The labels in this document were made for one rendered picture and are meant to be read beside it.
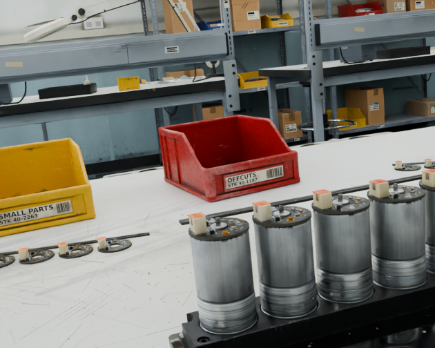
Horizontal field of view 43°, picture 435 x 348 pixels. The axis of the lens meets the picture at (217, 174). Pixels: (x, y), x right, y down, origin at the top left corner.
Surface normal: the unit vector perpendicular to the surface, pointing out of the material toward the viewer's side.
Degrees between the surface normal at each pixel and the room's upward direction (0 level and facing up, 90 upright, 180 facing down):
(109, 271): 0
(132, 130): 90
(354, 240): 90
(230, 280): 90
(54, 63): 90
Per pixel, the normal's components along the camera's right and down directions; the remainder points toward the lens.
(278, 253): -0.26, 0.23
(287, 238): 0.09, 0.21
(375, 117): 0.36, 0.17
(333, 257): -0.50, 0.24
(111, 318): -0.10, -0.97
